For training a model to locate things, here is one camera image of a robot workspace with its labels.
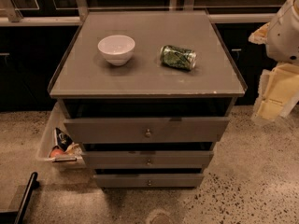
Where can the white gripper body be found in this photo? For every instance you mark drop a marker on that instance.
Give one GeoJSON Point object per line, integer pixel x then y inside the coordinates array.
{"type": "Point", "coordinates": [284, 34]}

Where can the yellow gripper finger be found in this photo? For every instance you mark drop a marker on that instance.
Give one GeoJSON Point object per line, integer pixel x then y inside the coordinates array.
{"type": "Point", "coordinates": [260, 35]}

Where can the grey drawer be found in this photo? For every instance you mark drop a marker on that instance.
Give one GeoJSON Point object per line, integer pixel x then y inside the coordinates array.
{"type": "Point", "coordinates": [146, 159]}
{"type": "Point", "coordinates": [149, 180]}
{"type": "Point", "coordinates": [146, 130]}

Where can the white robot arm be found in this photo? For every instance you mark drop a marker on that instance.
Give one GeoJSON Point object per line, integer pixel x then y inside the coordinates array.
{"type": "Point", "coordinates": [283, 36]}

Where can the grey drawer cabinet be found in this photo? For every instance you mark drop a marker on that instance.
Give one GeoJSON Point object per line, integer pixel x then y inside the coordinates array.
{"type": "Point", "coordinates": [86, 86]}

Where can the grey top drawer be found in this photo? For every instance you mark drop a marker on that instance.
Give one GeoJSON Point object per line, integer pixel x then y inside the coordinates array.
{"type": "Point", "coordinates": [146, 130]}

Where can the grey bottom drawer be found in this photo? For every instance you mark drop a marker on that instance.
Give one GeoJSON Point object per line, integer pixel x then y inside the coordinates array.
{"type": "Point", "coordinates": [149, 180]}

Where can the green soda can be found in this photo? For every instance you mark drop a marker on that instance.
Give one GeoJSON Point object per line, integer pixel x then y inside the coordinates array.
{"type": "Point", "coordinates": [177, 57]}

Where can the white ceramic bowl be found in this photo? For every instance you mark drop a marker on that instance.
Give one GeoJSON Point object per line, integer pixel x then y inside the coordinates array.
{"type": "Point", "coordinates": [117, 49]}

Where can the dark chip bag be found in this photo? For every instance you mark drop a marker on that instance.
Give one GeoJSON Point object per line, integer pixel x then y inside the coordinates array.
{"type": "Point", "coordinates": [62, 140]}

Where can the clear plastic bin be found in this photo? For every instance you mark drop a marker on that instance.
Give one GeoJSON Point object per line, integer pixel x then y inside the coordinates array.
{"type": "Point", "coordinates": [47, 143]}

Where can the red apple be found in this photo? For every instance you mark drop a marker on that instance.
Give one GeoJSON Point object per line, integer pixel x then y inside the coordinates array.
{"type": "Point", "coordinates": [56, 152]}

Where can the black bar object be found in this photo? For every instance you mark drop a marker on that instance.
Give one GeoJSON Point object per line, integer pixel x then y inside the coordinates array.
{"type": "Point", "coordinates": [16, 217]}

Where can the metal window rail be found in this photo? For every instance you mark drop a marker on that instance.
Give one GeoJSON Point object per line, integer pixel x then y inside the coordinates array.
{"type": "Point", "coordinates": [63, 12]}

